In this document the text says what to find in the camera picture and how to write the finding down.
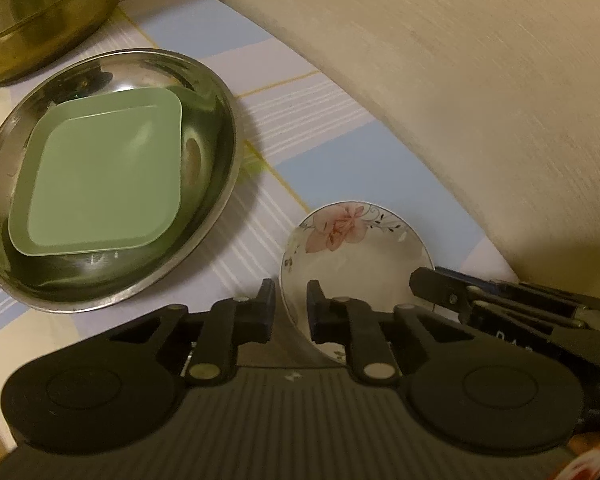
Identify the green square plate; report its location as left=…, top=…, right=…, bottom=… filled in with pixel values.
left=7, top=86, right=183, bottom=257

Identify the checked tablecloth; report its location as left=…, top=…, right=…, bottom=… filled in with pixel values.
left=0, top=0, right=521, bottom=461

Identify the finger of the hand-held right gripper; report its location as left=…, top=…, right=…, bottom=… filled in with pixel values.
left=409, top=266, right=587, bottom=334
left=432, top=266, right=600, bottom=318

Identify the stainless steel steamer pot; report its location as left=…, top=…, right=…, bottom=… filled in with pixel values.
left=0, top=0, right=126, bottom=85

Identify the white floral bowl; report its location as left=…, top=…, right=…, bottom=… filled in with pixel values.
left=279, top=201, right=436, bottom=361

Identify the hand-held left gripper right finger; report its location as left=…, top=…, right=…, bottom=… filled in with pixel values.
left=306, top=280, right=474, bottom=384

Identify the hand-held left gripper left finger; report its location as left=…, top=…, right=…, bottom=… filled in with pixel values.
left=107, top=278, right=276, bottom=387

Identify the round steel plate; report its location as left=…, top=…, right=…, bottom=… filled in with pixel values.
left=0, top=48, right=241, bottom=315

